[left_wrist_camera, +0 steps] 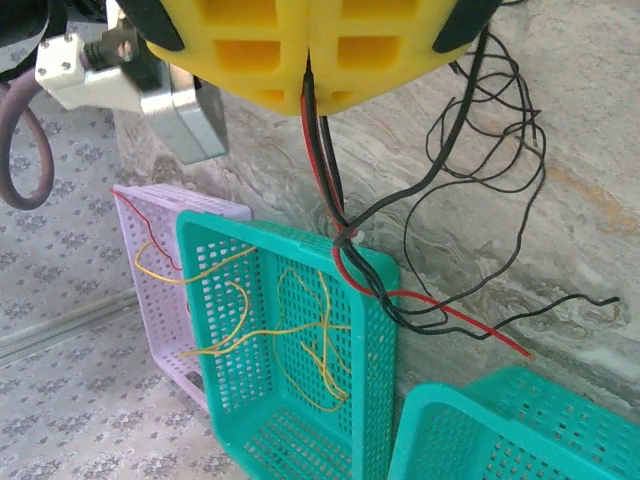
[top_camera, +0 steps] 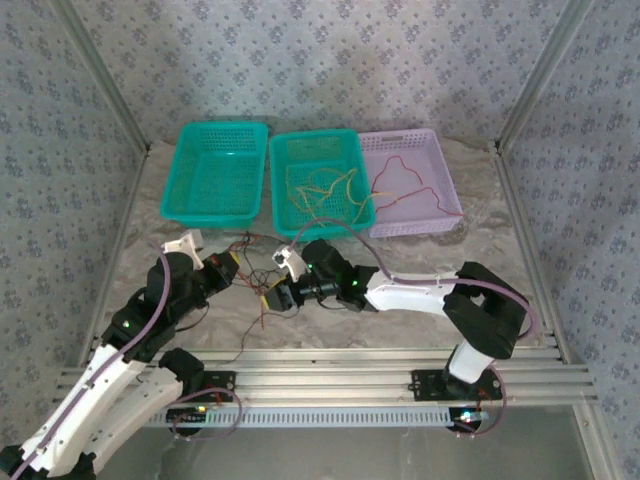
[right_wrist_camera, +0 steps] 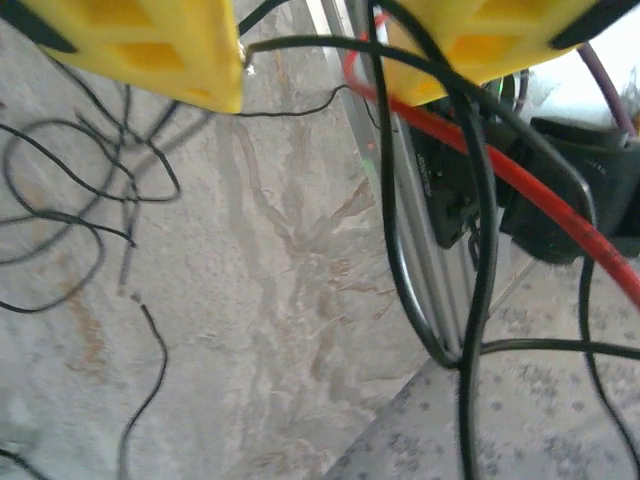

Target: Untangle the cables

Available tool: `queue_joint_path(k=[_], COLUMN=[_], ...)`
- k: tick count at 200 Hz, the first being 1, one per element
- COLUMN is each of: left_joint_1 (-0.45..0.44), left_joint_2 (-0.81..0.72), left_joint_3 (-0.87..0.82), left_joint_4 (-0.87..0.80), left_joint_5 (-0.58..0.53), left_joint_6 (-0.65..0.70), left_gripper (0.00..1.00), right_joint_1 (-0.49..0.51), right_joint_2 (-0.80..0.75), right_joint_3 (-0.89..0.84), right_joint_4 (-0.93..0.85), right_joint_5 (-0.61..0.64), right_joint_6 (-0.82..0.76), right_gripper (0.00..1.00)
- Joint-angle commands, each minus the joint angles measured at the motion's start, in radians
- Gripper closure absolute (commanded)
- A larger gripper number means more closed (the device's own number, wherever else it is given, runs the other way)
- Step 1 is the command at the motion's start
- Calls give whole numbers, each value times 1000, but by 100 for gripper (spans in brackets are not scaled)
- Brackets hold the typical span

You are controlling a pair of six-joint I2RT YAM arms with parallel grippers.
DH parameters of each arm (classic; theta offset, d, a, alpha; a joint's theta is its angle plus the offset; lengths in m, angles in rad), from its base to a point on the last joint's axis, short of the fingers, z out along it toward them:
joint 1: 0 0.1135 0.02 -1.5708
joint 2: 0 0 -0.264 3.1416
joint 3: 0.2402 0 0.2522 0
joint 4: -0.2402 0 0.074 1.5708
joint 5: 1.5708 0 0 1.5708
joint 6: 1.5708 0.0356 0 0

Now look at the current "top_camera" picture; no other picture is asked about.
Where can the aluminium frame post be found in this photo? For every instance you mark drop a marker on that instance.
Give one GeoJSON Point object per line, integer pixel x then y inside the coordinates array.
{"type": "Point", "coordinates": [100, 75]}
{"type": "Point", "coordinates": [545, 75]}

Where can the lilac plastic basket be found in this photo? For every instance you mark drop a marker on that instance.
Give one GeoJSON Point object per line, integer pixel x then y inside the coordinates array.
{"type": "Point", "coordinates": [410, 150]}

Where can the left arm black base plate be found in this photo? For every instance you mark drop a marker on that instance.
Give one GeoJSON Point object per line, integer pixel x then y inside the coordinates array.
{"type": "Point", "coordinates": [222, 385]}

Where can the teal plastic basket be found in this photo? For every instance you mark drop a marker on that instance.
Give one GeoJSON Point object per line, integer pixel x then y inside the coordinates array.
{"type": "Point", "coordinates": [212, 175]}
{"type": "Point", "coordinates": [320, 155]}

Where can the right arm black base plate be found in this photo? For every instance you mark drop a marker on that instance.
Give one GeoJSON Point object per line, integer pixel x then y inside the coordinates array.
{"type": "Point", "coordinates": [425, 385]}

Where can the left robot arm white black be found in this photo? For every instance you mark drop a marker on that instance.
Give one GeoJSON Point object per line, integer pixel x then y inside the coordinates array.
{"type": "Point", "coordinates": [90, 400]}

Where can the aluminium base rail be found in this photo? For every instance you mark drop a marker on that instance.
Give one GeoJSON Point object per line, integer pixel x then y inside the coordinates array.
{"type": "Point", "coordinates": [320, 375]}

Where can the empty teal plastic basket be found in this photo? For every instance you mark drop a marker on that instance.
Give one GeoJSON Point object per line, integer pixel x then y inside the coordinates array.
{"type": "Point", "coordinates": [212, 175]}

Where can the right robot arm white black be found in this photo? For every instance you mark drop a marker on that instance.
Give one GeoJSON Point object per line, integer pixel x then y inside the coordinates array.
{"type": "Point", "coordinates": [410, 295]}

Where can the black controller board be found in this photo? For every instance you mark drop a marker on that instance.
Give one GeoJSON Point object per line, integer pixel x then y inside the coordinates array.
{"type": "Point", "coordinates": [470, 417]}
{"type": "Point", "coordinates": [187, 414]}

